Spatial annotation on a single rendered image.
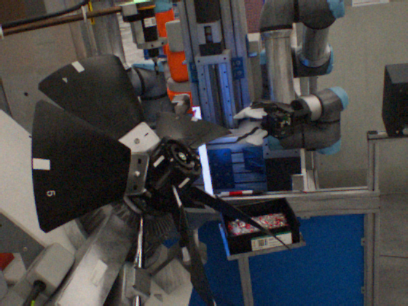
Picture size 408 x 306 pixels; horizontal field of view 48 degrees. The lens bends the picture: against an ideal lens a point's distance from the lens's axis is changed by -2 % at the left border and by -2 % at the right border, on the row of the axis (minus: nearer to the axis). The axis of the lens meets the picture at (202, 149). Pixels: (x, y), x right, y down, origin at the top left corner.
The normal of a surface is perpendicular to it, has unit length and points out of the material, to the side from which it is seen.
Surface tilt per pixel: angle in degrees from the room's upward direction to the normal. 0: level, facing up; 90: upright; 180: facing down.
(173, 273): 84
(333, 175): 90
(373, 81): 90
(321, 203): 90
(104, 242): 50
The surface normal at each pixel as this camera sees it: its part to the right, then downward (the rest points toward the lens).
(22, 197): 0.65, -0.64
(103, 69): 0.26, -0.58
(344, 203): -0.15, 0.41
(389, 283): -0.14, -0.91
